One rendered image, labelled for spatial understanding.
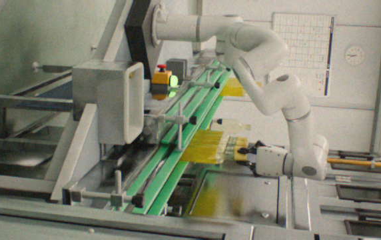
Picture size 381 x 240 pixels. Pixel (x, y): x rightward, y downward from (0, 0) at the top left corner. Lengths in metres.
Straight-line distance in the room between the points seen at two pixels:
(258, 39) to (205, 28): 0.29
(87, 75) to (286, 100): 0.57
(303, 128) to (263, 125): 6.26
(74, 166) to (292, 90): 0.64
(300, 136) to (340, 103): 6.22
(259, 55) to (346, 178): 0.81
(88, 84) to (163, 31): 0.43
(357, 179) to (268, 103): 0.79
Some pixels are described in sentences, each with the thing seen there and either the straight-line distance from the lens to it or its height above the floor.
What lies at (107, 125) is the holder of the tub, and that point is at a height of 0.78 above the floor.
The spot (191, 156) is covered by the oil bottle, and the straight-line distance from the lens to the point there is 1.78.
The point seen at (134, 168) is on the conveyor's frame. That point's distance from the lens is 1.47.
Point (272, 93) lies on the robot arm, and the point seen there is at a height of 1.24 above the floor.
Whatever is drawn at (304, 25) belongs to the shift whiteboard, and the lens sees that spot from 7.55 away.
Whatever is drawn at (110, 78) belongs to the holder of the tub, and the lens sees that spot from 1.46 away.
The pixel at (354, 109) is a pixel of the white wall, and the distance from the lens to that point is 7.81.
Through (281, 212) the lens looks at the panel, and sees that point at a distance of 1.67.
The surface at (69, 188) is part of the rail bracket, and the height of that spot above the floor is 0.86.
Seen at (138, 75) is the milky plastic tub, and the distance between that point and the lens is 1.60.
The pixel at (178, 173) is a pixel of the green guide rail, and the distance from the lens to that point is 1.70.
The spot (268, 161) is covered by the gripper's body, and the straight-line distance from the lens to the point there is 1.74.
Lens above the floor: 1.26
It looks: 10 degrees down
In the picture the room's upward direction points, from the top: 94 degrees clockwise
